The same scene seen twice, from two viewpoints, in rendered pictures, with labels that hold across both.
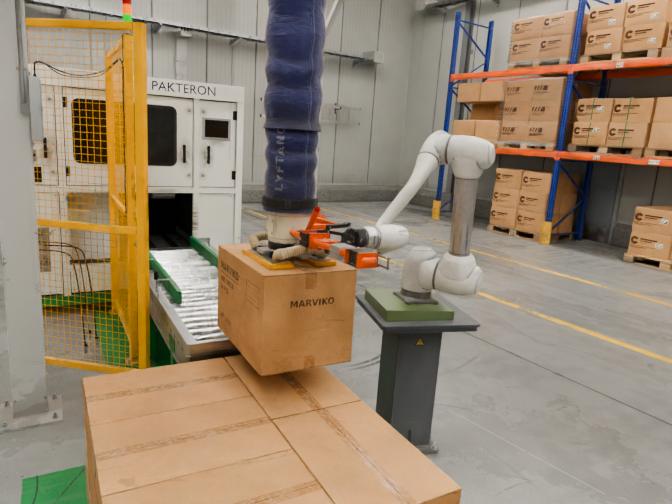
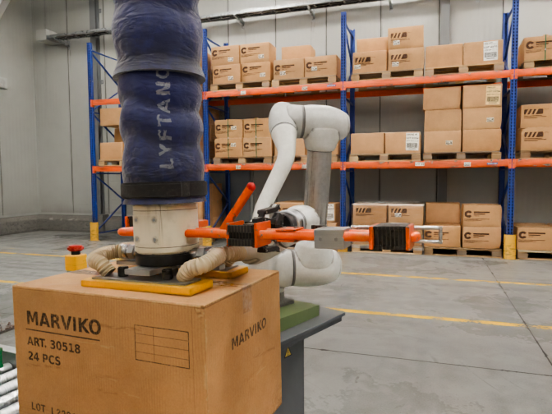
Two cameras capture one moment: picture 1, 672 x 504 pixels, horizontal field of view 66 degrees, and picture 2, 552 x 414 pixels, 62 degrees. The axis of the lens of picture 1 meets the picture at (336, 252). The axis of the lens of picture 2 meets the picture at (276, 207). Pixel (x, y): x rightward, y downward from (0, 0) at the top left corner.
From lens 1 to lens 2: 1.24 m
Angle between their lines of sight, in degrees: 38
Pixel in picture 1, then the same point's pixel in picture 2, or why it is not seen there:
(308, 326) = (248, 371)
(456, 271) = (321, 258)
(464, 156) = (325, 126)
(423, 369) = (292, 384)
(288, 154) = (177, 111)
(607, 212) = (246, 212)
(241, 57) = not seen: outside the picture
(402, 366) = not seen: hidden behind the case
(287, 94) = (172, 17)
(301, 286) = (239, 310)
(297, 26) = not seen: outside the picture
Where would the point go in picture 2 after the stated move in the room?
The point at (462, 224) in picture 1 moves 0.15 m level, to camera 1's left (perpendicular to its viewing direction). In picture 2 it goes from (322, 204) to (294, 205)
